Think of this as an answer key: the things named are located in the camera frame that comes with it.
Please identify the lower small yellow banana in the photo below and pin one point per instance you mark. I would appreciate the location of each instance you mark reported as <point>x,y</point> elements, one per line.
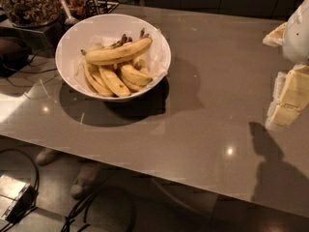
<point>132,86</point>

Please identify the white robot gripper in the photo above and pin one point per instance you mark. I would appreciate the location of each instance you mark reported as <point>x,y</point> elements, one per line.
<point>297,36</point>

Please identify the foot under table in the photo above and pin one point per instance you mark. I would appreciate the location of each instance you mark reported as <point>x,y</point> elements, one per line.
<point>47,156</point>
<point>87,177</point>

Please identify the silver power box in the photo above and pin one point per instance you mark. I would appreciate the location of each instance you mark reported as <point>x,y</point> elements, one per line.
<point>15,198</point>

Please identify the white plastic scoop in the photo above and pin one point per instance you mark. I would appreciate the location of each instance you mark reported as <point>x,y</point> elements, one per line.
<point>70,20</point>

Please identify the white paper bowl liner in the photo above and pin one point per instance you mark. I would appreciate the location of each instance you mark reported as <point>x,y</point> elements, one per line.
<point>156,58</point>

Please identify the dark round device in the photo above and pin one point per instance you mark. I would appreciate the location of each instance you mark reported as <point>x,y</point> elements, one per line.
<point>14,54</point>

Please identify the white ceramic bowl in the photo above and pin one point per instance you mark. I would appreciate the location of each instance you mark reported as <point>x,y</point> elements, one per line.
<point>99,29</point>

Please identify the black wire basket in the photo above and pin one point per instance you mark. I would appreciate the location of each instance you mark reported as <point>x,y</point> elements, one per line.
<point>99,8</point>

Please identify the glass jar of nuts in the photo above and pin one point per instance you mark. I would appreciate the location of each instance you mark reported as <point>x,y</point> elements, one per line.
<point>31,13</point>

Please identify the right foot under table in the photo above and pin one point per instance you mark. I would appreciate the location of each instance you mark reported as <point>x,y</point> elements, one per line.
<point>87,177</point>

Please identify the left foot under table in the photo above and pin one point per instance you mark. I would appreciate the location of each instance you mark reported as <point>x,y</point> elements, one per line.
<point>47,156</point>

